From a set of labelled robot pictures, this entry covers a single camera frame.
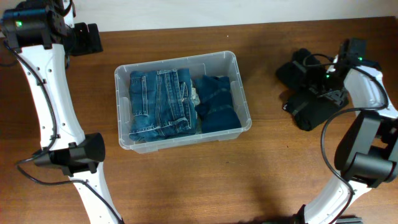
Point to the clear plastic storage bin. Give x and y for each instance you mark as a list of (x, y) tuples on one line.
[(217, 64)]

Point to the light blue jeans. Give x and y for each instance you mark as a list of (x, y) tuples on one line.
[(196, 102)]

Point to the black garment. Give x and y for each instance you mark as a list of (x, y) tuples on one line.
[(296, 76), (310, 109)]

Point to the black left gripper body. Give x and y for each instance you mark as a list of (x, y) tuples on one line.
[(80, 42)]

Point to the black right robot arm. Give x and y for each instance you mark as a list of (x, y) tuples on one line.
[(367, 155)]

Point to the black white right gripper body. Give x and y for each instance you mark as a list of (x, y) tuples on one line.
[(328, 86)]

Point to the dark blue jeans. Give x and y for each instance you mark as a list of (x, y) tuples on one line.
[(162, 105)]

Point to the teal blue garment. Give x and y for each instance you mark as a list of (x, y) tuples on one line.
[(216, 109)]

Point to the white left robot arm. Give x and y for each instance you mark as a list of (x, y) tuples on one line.
[(42, 35)]

